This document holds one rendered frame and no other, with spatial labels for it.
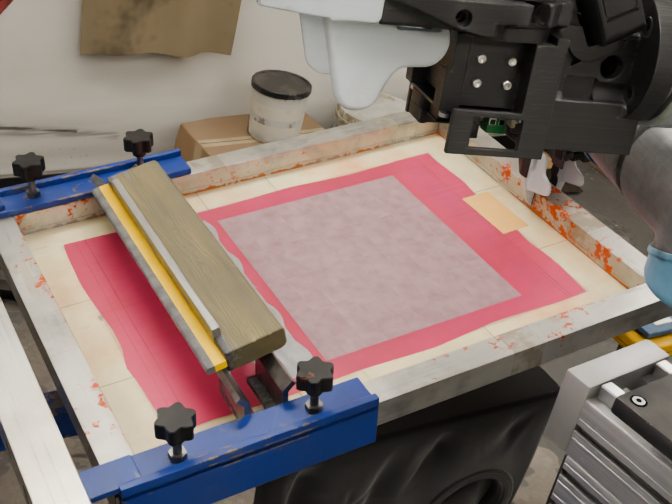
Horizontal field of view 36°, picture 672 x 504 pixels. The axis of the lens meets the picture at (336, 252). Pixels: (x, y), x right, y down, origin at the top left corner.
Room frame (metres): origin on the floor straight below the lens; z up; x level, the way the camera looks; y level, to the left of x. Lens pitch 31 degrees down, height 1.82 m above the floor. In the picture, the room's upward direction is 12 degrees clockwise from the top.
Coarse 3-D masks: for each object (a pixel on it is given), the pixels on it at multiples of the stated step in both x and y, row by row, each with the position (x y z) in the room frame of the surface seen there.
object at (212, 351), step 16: (112, 192) 1.22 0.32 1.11; (112, 208) 1.18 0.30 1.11; (128, 224) 1.15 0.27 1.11; (144, 240) 1.11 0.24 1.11; (144, 256) 1.08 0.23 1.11; (160, 272) 1.05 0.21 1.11; (176, 288) 1.02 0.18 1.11; (176, 304) 1.00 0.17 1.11; (192, 320) 0.97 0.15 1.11; (208, 336) 0.94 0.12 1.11; (208, 352) 0.92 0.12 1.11
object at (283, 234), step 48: (288, 192) 1.40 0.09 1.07; (336, 192) 1.41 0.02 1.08; (384, 192) 1.42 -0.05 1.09; (432, 192) 1.43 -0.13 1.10; (96, 240) 1.23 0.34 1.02; (240, 240) 1.26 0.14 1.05; (288, 240) 1.27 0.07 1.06; (336, 240) 1.28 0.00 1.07; (384, 240) 1.29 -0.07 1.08; (96, 288) 1.12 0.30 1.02; (144, 288) 1.13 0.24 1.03
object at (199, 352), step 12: (96, 192) 1.22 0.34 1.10; (108, 204) 1.19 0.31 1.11; (108, 216) 1.17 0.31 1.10; (120, 228) 1.14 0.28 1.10; (132, 240) 1.11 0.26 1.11; (132, 252) 1.09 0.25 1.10; (144, 264) 1.07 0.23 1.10; (156, 288) 1.02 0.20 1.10; (168, 300) 1.00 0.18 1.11; (168, 312) 0.99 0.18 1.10; (180, 324) 0.96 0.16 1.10; (192, 336) 0.94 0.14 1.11; (192, 348) 0.93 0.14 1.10; (204, 360) 0.91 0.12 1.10
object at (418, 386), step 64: (384, 128) 1.56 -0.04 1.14; (192, 192) 1.37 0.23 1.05; (512, 192) 1.45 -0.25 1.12; (0, 256) 1.13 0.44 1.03; (640, 256) 1.26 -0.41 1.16; (64, 320) 1.01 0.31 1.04; (576, 320) 1.10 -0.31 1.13; (640, 320) 1.15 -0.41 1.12; (64, 384) 0.90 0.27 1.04; (384, 384) 0.95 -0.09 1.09; (448, 384) 0.98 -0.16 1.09; (128, 448) 0.81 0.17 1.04
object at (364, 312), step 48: (432, 240) 1.30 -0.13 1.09; (480, 240) 1.31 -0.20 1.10; (288, 288) 1.16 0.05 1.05; (336, 288) 1.17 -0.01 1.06; (384, 288) 1.18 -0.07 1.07; (432, 288) 1.19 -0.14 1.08; (480, 288) 1.20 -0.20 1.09; (528, 288) 1.21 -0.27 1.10; (576, 288) 1.22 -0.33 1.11; (144, 336) 1.03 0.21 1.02; (336, 336) 1.07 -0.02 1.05; (384, 336) 1.08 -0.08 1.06; (432, 336) 1.09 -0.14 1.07; (144, 384) 0.95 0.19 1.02; (192, 384) 0.96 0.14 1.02; (240, 384) 0.97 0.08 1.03
